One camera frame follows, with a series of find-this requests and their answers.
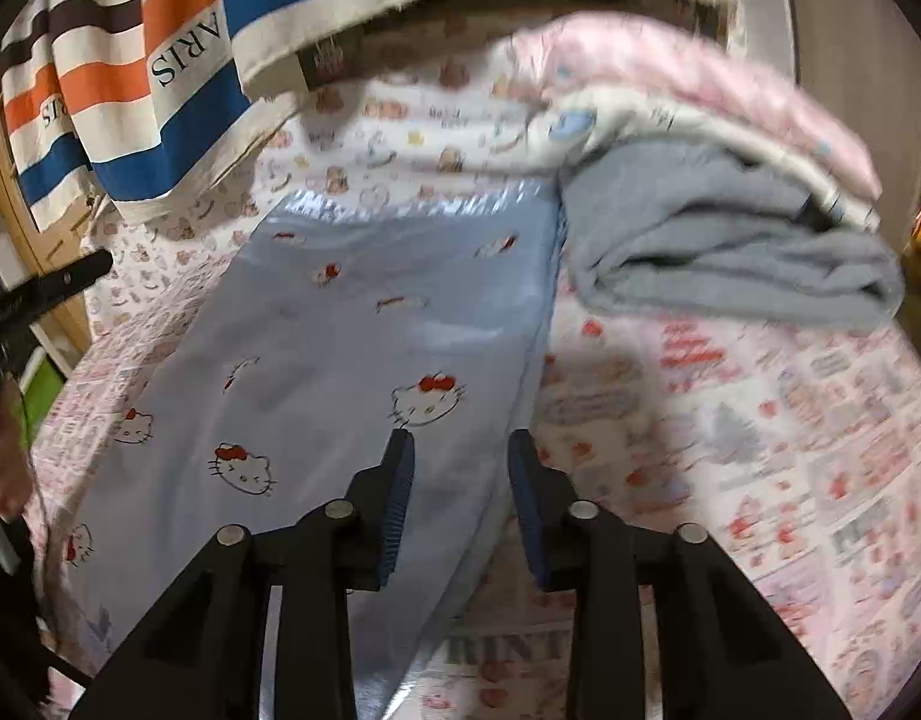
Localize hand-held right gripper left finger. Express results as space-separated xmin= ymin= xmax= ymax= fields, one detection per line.
xmin=70 ymin=427 xmax=416 ymax=720

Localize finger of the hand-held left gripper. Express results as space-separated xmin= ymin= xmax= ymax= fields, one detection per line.
xmin=0 ymin=250 xmax=115 ymax=338

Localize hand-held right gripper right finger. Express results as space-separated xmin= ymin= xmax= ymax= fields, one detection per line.
xmin=507 ymin=429 xmax=851 ymax=720

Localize blue cat-print satin pants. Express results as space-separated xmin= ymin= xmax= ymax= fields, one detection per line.
xmin=44 ymin=184 xmax=568 ymax=720

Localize person's left hand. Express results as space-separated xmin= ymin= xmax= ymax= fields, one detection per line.
xmin=0 ymin=420 xmax=35 ymax=518

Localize green box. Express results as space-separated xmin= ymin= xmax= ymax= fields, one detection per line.
xmin=17 ymin=356 xmax=65 ymax=451

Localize small-print pink bear sheet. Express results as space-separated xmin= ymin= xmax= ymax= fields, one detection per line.
xmin=81 ymin=157 xmax=289 ymax=335

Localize striped curtain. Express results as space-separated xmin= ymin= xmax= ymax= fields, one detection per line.
xmin=0 ymin=0 xmax=735 ymax=226

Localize pink printed bed sheet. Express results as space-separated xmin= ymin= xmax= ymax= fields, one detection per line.
xmin=21 ymin=270 xmax=921 ymax=720

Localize person's dark clothing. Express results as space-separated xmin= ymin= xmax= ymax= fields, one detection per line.
xmin=0 ymin=525 xmax=60 ymax=720

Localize grey folded garment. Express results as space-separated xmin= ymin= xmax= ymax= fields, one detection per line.
xmin=557 ymin=141 xmax=905 ymax=332

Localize dark brown headboard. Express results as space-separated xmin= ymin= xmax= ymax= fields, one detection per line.
xmin=299 ymin=0 xmax=731 ymax=91

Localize white Hello Kitty folded cloth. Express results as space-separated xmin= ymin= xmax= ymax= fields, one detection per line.
xmin=524 ymin=86 xmax=881 ymax=233

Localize pink folded cloth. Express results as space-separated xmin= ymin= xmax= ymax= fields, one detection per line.
xmin=509 ymin=15 xmax=883 ymax=197

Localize wooden wardrobe panel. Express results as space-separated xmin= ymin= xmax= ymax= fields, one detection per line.
xmin=775 ymin=0 xmax=921 ymax=241

